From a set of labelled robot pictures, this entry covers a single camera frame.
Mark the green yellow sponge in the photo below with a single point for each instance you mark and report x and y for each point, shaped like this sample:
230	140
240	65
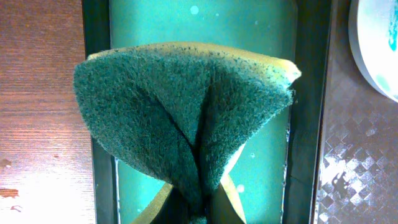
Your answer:
182	112

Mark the white plate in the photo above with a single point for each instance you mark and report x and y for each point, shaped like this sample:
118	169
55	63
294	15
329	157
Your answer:
372	29

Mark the green plastic tray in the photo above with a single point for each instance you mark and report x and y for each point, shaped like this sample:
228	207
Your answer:
276	173

